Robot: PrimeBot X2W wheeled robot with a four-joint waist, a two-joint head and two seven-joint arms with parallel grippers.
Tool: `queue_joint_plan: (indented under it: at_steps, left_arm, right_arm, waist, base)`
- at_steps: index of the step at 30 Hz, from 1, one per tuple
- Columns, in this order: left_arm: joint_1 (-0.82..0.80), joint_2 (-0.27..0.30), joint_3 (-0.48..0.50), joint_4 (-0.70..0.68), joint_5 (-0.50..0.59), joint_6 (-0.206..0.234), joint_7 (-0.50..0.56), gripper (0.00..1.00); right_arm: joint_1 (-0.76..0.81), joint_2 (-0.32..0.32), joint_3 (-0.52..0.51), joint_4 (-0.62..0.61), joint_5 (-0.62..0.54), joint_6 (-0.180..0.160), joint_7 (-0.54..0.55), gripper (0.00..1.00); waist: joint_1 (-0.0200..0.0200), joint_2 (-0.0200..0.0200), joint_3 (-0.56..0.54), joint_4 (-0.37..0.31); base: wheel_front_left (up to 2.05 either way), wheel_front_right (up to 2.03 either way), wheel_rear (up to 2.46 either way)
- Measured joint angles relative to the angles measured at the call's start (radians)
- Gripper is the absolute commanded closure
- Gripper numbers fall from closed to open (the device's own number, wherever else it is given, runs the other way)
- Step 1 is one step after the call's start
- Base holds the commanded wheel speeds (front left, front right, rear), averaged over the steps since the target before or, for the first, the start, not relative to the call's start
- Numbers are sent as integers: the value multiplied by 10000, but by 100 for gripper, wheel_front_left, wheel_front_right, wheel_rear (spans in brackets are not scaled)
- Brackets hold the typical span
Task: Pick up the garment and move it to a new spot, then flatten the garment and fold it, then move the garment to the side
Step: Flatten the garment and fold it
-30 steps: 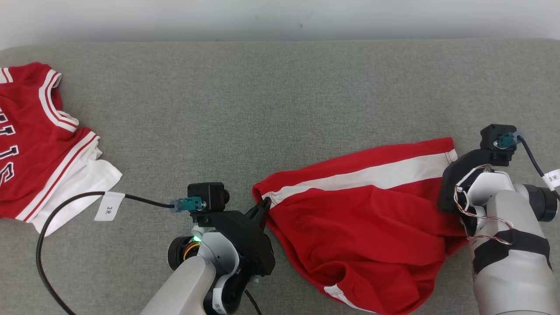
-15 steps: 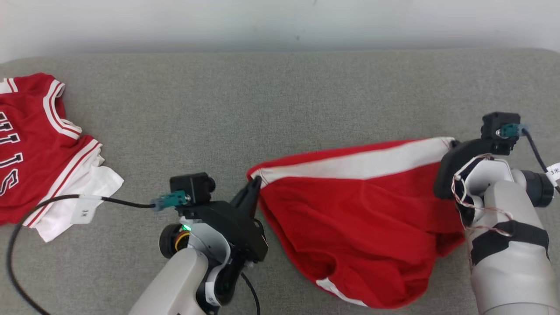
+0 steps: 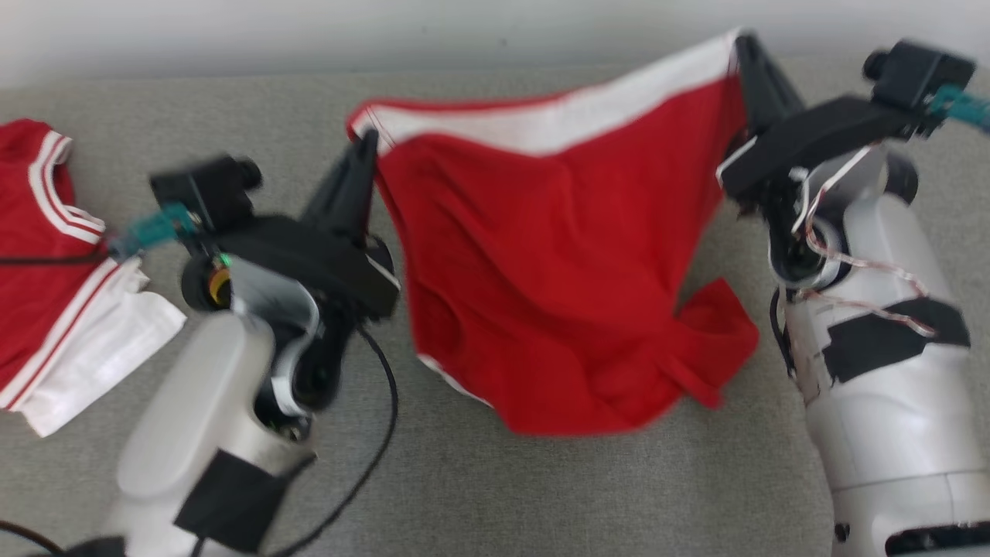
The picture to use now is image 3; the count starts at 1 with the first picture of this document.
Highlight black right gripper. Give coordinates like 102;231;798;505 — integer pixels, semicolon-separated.
718;35;929;206

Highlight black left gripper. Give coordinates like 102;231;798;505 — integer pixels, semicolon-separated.
209;130;401;320

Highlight red shorts with white trim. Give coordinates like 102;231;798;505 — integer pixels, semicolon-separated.
346;29;760;436

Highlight red and white basketball jersey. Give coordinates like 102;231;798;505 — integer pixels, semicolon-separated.
0;118;188;438

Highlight grey fabric sofa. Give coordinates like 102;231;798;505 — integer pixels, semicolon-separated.
0;58;990;557

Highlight teal right camera cable plug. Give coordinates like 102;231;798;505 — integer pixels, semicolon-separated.
928;85;990;131

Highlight teal camera cable plug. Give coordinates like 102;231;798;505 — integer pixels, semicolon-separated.
112;203;198;256
928;85;990;131

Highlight teal left camera cable plug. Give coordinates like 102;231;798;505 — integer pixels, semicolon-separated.
112;203;198;256

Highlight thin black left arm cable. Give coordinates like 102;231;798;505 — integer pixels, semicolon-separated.
267;325;400;557

